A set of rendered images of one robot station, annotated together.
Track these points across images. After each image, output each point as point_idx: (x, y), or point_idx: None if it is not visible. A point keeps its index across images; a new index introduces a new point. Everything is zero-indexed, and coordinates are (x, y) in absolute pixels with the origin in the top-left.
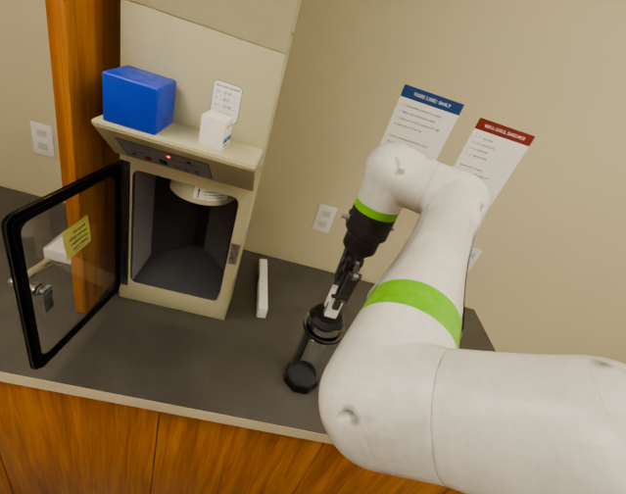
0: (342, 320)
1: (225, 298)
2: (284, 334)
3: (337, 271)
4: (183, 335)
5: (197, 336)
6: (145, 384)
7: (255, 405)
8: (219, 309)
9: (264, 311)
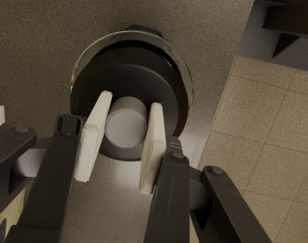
0: (154, 70)
1: (3, 211)
2: (39, 71)
3: (14, 195)
4: (68, 225)
5: (68, 209)
6: None
7: (183, 136)
8: (15, 198)
9: None
